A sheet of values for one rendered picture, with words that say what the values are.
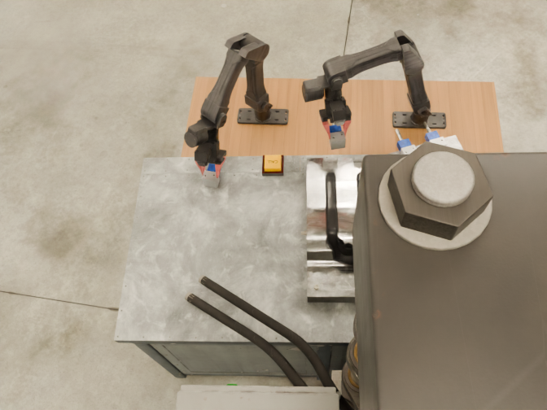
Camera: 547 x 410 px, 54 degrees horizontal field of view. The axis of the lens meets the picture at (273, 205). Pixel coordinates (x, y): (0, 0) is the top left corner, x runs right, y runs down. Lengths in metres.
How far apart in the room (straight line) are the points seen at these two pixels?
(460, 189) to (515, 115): 2.79
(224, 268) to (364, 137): 0.73
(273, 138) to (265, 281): 0.58
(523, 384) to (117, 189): 2.71
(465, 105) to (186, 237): 1.17
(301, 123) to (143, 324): 0.95
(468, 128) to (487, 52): 1.45
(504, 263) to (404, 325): 0.12
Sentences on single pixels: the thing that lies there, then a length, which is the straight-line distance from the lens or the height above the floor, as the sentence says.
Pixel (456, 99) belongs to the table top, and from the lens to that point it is 2.25.
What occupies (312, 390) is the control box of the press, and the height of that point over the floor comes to 1.46.
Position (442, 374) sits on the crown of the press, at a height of 2.00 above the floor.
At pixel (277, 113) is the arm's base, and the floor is 0.81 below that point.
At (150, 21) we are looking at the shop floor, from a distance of 3.82.
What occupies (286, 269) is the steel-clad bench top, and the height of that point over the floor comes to 0.80.
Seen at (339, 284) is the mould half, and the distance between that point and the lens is 1.75.
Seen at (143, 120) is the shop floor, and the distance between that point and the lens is 3.29.
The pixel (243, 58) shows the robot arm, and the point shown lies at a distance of 1.78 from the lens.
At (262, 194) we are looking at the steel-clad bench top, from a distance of 1.96.
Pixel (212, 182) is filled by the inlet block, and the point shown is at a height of 0.84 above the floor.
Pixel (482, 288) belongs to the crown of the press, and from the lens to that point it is 0.55.
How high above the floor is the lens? 2.51
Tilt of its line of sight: 62 degrees down
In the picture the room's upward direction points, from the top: 8 degrees counter-clockwise
